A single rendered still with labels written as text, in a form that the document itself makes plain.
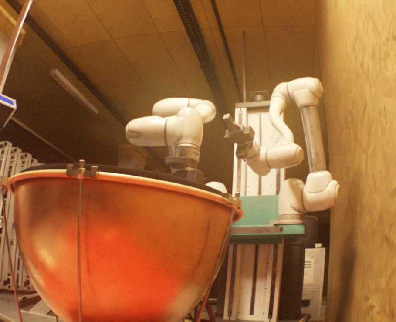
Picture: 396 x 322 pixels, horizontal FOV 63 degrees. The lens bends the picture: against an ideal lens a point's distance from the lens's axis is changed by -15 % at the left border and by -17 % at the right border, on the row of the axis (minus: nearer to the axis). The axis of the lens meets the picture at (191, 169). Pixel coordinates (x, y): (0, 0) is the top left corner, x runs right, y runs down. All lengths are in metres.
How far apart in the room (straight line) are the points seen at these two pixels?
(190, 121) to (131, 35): 3.21
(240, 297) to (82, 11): 3.33
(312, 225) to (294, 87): 2.35
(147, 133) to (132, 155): 6.47
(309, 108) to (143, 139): 1.06
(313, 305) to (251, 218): 2.03
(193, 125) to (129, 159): 6.53
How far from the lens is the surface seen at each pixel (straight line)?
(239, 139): 1.73
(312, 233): 4.22
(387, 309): 1.59
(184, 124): 1.38
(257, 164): 1.80
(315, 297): 4.12
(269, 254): 2.35
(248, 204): 2.34
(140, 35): 4.49
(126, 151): 7.95
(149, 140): 1.41
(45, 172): 0.84
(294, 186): 2.14
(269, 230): 2.12
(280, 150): 1.75
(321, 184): 2.05
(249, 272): 2.37
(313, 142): 2.10
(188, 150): 1.35
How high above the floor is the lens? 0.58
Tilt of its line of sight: 17 degrees up
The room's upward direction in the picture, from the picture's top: 4 degrees clockwise
